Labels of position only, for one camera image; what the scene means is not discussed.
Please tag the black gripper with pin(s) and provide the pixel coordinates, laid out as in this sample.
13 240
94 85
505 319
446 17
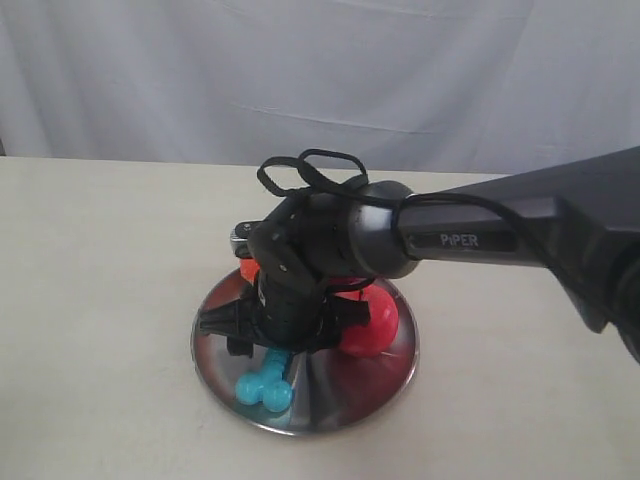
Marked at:
308 250

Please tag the teal toy bone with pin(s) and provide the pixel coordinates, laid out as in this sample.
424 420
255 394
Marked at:
268 385

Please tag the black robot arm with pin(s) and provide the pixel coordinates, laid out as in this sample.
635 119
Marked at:
579 220

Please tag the orange textured fruit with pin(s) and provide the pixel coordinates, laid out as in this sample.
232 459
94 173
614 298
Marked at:
249 270

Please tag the round stainless steel plate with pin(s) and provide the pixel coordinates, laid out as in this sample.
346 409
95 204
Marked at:
331 390

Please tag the red apple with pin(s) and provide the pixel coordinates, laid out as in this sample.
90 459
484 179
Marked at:
380 332

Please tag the white backdrop cloth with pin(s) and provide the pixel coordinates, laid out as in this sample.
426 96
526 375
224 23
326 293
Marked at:
450 86

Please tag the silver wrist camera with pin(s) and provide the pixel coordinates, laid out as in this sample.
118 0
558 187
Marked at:
239 234

